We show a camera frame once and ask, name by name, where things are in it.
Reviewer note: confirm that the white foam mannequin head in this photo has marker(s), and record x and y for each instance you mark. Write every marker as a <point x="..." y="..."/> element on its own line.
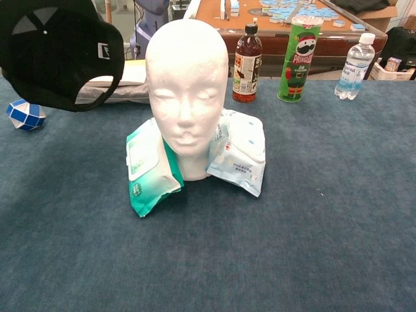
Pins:
<point x="187" y="91"/>

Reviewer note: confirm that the light blue wet wipes pack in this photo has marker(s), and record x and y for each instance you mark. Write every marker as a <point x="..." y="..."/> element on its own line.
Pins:
<point x="237" y="156"/>

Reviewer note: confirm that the grey plastic bag with papers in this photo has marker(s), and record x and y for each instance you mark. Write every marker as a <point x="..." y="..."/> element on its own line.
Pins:
<point x="133" y="87"/>

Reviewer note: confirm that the wooden pole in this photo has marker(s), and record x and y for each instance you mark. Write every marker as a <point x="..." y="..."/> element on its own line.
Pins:
<point x="109" y="9"/>

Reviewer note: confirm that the brown mahjong table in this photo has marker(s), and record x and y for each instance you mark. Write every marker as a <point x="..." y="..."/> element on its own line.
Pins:
<point x="334" y="45"/>

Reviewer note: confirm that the blue grey machine base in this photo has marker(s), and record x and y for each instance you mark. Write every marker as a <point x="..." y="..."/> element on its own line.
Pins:
<point x="146" y="29"/>

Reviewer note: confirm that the green wet wipes pack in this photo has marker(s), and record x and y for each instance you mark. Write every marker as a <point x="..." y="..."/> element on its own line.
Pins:
<point x="146" y="169"/>

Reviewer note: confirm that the small purple carton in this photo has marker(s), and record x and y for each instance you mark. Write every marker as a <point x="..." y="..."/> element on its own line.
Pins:
<point x="392" y="64"/>

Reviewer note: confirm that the white plastic basket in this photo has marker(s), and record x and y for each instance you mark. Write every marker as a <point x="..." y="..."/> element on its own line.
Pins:
<point x="390" y="75"/>

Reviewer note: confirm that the open cardboard box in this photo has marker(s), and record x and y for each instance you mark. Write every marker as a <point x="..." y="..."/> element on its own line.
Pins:
<point x="373" y="11"/>

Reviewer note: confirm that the black baseball cap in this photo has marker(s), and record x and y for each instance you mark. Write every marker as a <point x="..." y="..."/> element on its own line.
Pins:
<point x="55" y="58"/>

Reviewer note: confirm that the blue carpet table mat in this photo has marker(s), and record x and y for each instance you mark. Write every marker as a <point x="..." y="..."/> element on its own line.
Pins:
<point x="260" y="243"/>

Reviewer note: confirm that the clear water bottle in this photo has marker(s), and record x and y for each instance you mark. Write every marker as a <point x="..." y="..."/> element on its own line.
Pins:
<point x="354" y="68"/>

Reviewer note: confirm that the black bag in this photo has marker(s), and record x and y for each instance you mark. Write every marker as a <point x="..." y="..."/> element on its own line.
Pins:
<point x="403" y="42"/>

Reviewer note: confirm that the blue white snake cube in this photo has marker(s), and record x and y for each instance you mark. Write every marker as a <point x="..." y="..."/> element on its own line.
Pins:
<point x="26" y="115"/>

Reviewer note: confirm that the green Pringles can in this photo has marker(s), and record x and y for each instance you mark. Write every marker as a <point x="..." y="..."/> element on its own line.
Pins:
<point x="297" y="65"/>

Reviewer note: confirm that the dark sauce bottle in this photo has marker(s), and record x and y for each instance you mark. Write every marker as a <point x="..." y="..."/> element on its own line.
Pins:
<point x="247" y="68"/>

